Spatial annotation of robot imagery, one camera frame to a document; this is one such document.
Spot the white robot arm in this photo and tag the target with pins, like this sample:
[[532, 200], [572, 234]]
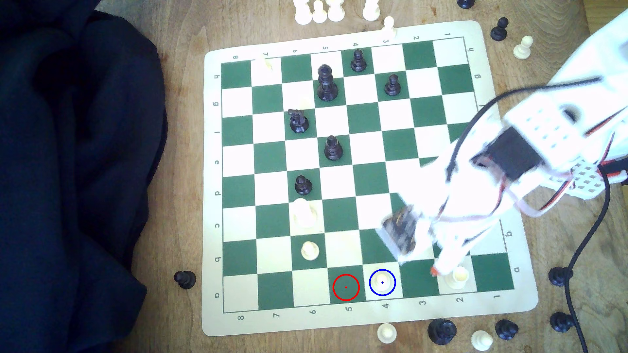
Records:
[[588, 54]]

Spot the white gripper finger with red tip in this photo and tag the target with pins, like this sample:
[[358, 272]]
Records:
[[466, 247], [440, 245]]

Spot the black chess pawn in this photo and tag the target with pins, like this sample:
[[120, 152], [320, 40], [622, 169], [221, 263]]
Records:
[[561, 322], [506, 329], [358, 60], [557, 277], [499, 31], [392, 85], [185, 279], [303, 185]]

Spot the green white chessboard mat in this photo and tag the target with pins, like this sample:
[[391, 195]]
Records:
[[270, 157]]

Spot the black chess bishop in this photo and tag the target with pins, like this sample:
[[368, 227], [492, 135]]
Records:
[[333, 148]]

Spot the large black chess piece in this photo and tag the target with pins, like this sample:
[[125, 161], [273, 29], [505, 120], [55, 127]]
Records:
[[441, 332]]

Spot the black chess king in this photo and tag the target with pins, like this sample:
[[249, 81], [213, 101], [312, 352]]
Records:
[[326, 84]]

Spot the white chess pawn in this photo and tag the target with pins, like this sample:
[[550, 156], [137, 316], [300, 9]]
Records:
[[523, 48], [265, 65], [310, 250], [388, 25], [482, 340], [459, 278], [382, 282], [386, 333]]

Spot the black chess knight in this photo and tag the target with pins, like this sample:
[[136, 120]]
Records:
[[298, 121]]

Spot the white chess king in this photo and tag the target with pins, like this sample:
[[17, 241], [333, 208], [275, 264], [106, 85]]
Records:
[[305, 212]]

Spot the dark navy cloth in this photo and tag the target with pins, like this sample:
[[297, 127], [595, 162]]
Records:
[[73, 171]]

